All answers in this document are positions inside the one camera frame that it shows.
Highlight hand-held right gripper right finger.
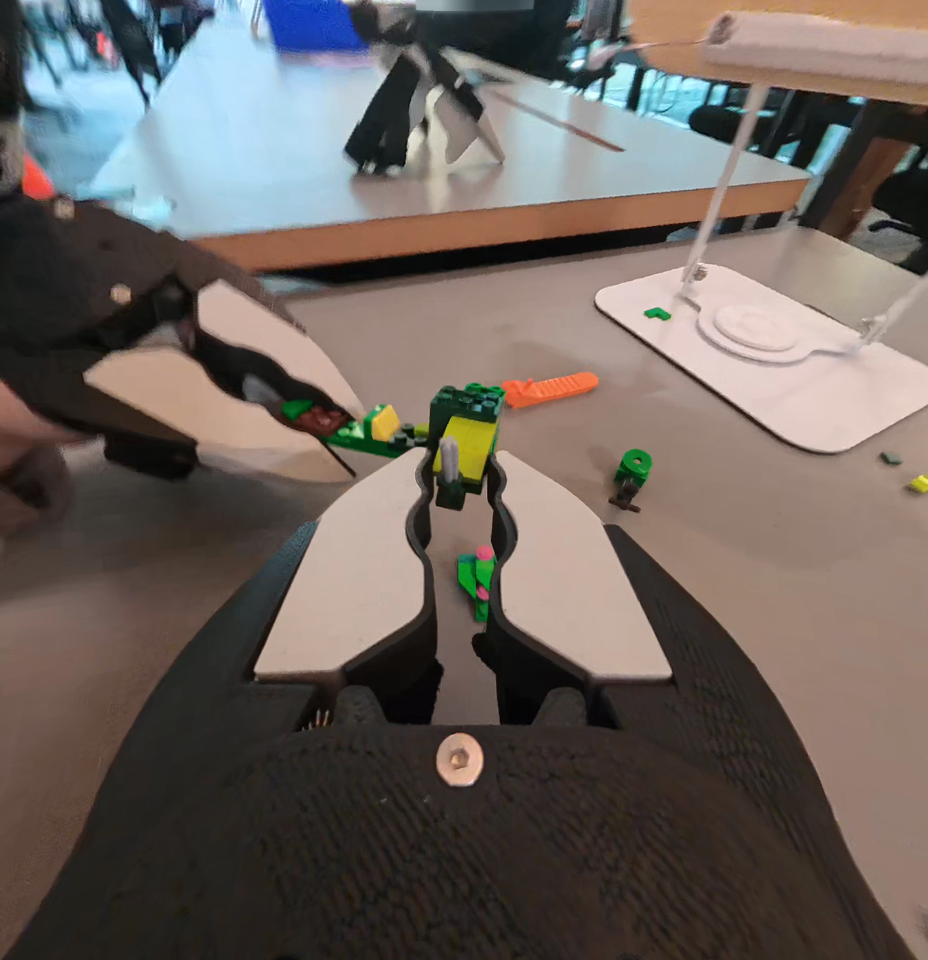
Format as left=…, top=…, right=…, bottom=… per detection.
left=492, top=448, right=675, bottom=683

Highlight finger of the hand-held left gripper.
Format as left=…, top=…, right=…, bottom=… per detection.
left=83, top=345, right=357, bottom=485
left=196, top=277, right=369, bottom=423

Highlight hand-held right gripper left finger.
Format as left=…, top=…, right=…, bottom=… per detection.
left=252, top=447, right=438, bottom=683

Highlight green wedge build pink studs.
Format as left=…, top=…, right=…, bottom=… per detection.
left=456, top=544, right=498, bottom=623

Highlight long green lego plate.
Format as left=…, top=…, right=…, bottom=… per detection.
left=279, top=399, right=429, bottom=461

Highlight dark green lego build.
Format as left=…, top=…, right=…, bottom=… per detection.
left=429, top=381, right=507, bottom=513

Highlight green round brown lego piece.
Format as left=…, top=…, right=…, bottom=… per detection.
left=609, top=447, right=654, bottom=514

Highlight person's left hand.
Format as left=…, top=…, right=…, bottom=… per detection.
left=0, top=372, right=86, bottom=530

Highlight orange traffic cone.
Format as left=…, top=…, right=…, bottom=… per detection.
left=20, top=152, right=57, bottom=201

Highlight orange brick separator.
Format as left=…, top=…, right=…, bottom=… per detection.
left=500, top=370, right=601, bottom=411

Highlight spare hand-held gripper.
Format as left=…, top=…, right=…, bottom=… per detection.
left=342, top=18, right=507, bottom=179

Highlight blue storage bin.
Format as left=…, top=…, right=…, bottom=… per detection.
left=267, top=0, right=369, bottom=55

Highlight wooden desk lamp white base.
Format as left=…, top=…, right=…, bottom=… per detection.
left=593, top=0, right=928, bottom=456

